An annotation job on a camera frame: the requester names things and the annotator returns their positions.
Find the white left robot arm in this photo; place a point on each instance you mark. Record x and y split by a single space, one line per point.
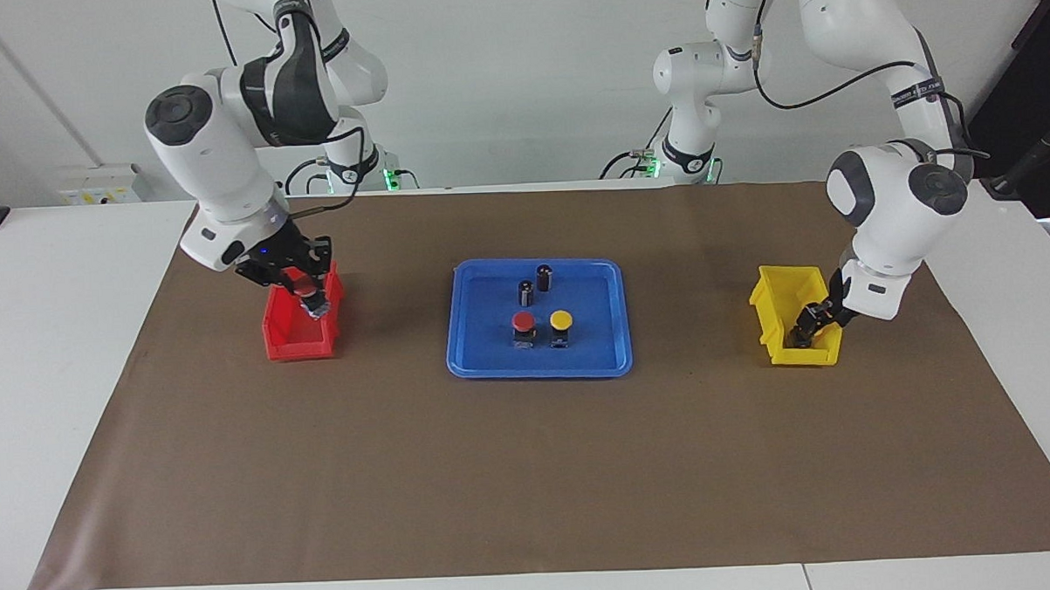
897 203

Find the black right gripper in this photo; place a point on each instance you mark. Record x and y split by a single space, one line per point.
287 246

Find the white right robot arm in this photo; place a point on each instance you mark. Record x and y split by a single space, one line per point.
214 157

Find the black stand rod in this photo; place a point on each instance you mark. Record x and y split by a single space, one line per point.
1006 186

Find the dark cylindrical capacitor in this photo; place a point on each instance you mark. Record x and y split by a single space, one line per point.
544 278

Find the black panel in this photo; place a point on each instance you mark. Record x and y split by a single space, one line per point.
1042 93

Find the red plastic bin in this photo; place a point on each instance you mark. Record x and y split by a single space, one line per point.
300 351

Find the yellow push button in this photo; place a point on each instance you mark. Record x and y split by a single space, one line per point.
802 339
561 320

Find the brown paper mat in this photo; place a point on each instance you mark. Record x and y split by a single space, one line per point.
531 469

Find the yellow plastic bin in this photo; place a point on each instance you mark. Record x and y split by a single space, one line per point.
807 357

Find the blue plastic tray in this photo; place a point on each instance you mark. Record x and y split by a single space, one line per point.
597 345

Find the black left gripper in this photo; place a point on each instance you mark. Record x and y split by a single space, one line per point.
840 306

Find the white socket box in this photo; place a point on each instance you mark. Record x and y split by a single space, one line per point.
93 183

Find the black capacitor with grey stripe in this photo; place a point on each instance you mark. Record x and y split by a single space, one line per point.
526 293

